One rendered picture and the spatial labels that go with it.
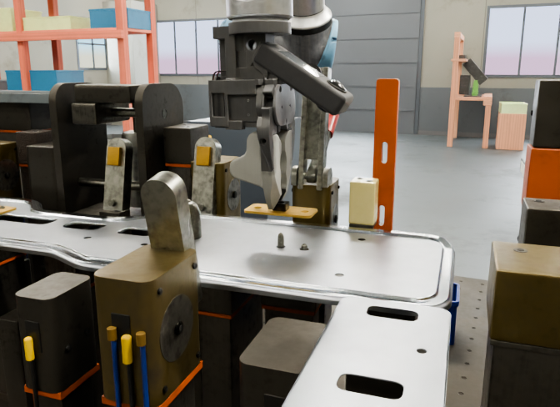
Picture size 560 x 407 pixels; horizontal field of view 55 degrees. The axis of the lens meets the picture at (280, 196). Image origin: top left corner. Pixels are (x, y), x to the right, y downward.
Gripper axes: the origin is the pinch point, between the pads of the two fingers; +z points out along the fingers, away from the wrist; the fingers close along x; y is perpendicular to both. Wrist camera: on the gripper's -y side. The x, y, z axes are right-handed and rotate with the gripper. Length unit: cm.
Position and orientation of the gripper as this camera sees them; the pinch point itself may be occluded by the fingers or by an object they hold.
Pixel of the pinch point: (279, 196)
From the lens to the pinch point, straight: 64.6
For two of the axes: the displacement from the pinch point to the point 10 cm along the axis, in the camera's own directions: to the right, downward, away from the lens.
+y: -9.5, -0.6, 3.2
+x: -3.2, 2.1, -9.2
